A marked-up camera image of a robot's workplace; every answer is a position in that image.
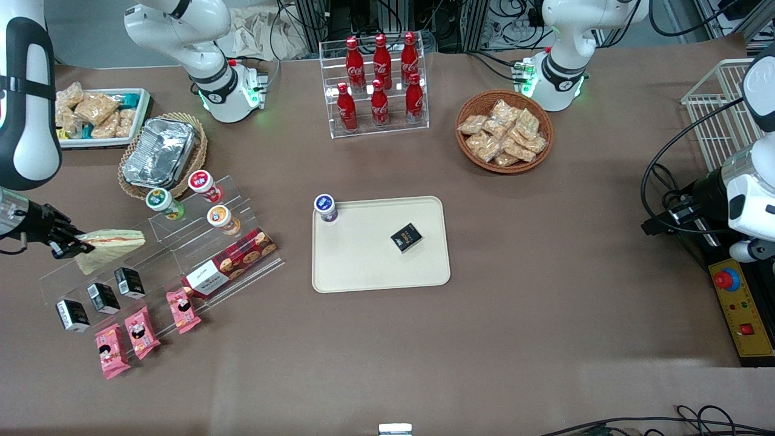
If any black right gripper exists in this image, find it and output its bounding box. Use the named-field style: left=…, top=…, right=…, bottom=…
left=25, top=203, right=96, bottom=260

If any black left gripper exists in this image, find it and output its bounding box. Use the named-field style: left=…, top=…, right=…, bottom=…
left=642, top=170, right=730, bottom=237

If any plastic-wrapped triangle sandwich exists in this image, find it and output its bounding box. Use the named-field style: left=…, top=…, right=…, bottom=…
left=74, top=228, right=147, bottom=276

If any cream plastic tray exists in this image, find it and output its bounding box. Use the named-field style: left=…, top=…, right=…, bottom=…
left=311, top=196, right=452, bottom=294

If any black tissue pack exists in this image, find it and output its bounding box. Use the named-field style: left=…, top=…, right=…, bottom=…
left=87, top=282, right=120, bottom=315
left=114, top=267, right=146, bottom=299
left=391, top=222, right=423, bottom=253
left=56, top=299, right=91, bottom=333

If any clear acrylic stepped stand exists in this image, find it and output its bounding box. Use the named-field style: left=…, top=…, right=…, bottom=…
left=39, top=176, right=285, bottom=322

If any green-lid cup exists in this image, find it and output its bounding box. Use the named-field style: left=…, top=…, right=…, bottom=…
left=145, top=188, right=185, bottom=222

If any pink snack pack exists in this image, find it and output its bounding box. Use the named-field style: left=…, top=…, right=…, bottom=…
left=95, top=324, right=131, bottom=380
left=125, top=306, right=161, bottom=360
left=167, top=288, right=202, bottom=335

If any silver foil container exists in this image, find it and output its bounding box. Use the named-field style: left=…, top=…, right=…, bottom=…
left=123, top=118, right=197, bottom=190

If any black yellow emergency-stop control box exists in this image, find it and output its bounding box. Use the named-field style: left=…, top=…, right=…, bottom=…
left=678, top=230, right=775, bottom=368

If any red-lid cup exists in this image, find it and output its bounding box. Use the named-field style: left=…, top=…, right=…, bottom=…
left=188, top=170, right=223, bottom=203

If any white rectangular dish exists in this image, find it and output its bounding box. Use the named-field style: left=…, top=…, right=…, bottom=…
left=54, top=88, right=152, bottom=149

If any orange-lid cup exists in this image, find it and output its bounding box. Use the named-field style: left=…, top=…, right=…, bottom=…
left=206, top=205, right=242, bottom=237

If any oval tan wicker basket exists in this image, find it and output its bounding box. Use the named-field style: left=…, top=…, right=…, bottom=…
left=117, top=112, right=208, bottom=200

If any red white cookie box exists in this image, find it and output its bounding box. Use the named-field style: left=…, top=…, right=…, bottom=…
left=182, top=228, right=278, bottom=299

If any round brown wicker basket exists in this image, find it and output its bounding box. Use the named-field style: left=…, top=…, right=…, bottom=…
left=455, top=90, right=555, bottom=175

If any blue-lid yogurt cup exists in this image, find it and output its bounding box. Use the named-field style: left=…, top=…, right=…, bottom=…
left=314, top=194, right=338, bottom=223

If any red cola bottle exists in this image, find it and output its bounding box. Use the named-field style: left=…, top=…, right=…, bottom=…
left=369, top=79, right=390, bottom=128
left=401, top=31, right=420, bottom=85
left=404, top=74, right=424, bottom=125
left=336, top=82, right=358, bottom=133
left=345, top=36, right=366, bottom=93
left=372, top=33, right=393, bottom=90

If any clear acrylic bottle rack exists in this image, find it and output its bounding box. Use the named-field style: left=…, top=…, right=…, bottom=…
left=319, top=38, right=429, bottom=140

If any white crumpled cloth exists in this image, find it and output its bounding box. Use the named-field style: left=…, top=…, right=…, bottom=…
left=224, top=5, right=311, bottom=61

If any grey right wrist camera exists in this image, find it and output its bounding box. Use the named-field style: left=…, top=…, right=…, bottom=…
left=0, top=188, right=31, bottom=238

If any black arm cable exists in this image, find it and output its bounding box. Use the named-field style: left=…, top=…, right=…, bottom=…
left=641, top=97, right=748, bottom=222

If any white wire basket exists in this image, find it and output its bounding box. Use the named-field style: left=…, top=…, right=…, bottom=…
left=681, top=59, right=763, bottom=173

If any black floor cable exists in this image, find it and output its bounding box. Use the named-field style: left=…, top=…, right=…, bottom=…
left=539, top=405, right=775, bottom=436

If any aluminium equipment frame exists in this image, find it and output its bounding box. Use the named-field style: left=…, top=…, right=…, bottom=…
left=294, top=0, right=492, bottom=54

